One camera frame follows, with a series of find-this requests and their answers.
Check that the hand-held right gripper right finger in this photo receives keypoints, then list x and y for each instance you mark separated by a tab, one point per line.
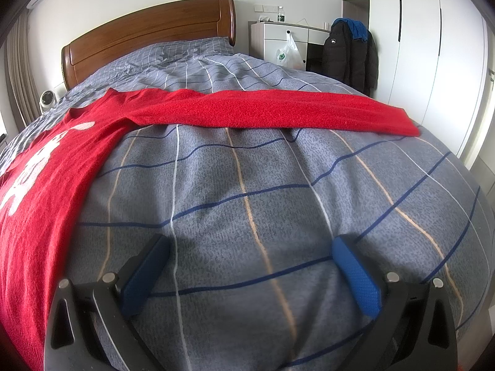
357	278

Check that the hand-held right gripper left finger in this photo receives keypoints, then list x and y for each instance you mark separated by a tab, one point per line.
141	278

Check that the red knitted sweater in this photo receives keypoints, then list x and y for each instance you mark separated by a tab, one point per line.
38	220

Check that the bed with grey checked cover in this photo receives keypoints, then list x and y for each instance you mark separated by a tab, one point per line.
270	201

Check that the white desk fan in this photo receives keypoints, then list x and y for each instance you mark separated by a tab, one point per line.
48	99

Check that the black padded jacket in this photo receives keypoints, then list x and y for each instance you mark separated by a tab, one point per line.
340	62

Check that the white plastic bag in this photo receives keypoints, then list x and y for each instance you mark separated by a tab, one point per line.
287	54

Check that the beige curtain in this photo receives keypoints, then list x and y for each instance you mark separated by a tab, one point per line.
23	73

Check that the white wardrobe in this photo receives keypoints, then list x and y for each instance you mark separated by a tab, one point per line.
425	46

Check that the wooden headboard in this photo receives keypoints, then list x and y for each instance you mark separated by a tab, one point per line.
154	31

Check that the blue garment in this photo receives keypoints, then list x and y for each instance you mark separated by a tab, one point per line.
357	29

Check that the white dresser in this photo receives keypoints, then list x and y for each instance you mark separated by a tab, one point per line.
267	40

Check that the clear plastic bottle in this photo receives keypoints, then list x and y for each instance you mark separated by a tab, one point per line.
280	14

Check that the white wall switch plate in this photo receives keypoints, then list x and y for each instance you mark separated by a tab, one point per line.
265	8

